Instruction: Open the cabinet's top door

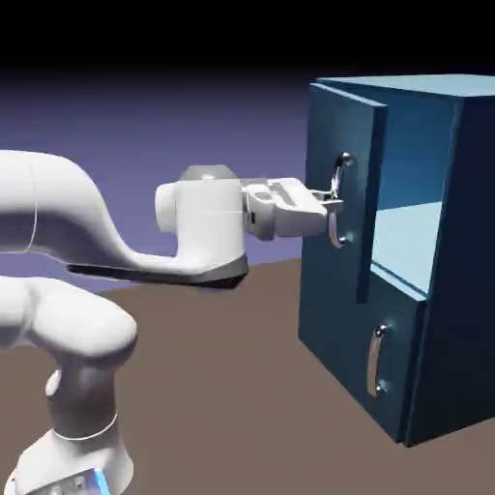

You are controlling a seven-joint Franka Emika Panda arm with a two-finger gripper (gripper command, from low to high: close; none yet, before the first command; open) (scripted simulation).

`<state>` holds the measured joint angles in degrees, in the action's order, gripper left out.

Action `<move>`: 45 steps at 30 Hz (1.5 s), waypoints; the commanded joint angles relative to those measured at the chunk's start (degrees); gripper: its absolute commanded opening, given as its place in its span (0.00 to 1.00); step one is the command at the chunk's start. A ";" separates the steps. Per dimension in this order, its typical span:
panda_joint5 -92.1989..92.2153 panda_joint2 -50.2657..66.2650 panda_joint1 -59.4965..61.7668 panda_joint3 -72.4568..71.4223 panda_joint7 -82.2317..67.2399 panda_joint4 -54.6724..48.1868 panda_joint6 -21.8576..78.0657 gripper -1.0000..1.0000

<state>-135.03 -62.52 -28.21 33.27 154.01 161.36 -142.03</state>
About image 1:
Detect blue cabinet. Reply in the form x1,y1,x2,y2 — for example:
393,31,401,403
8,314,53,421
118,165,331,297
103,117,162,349
298,73,495,449

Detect blue cabinet door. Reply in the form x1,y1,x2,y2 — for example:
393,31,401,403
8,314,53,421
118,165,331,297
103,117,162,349
298,82,389,351
305,270,429,445

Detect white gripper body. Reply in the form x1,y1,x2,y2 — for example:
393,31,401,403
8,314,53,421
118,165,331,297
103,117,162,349
267,177,329,239

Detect curved silver door handle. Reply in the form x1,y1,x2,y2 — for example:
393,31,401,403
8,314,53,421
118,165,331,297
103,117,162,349
365,323,390,398
327,151,355,249

